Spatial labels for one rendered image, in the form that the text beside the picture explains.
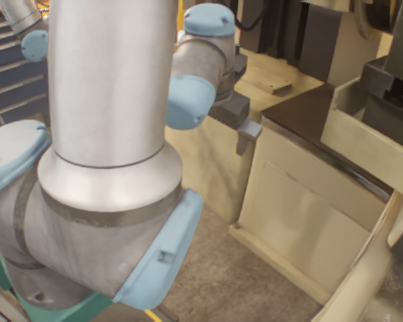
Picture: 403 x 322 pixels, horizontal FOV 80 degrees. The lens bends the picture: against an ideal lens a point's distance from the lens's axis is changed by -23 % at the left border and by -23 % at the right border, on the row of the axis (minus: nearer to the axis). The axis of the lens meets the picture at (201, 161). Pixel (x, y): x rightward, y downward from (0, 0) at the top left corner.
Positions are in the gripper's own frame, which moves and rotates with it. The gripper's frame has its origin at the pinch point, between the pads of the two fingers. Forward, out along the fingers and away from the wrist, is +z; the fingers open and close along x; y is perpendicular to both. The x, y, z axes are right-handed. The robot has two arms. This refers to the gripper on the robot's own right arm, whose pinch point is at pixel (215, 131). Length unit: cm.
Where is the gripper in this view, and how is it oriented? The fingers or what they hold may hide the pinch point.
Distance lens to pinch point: 66.1
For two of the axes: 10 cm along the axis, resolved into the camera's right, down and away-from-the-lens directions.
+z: 0.6, 4.7, 8.8
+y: -5.8, 7.3, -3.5
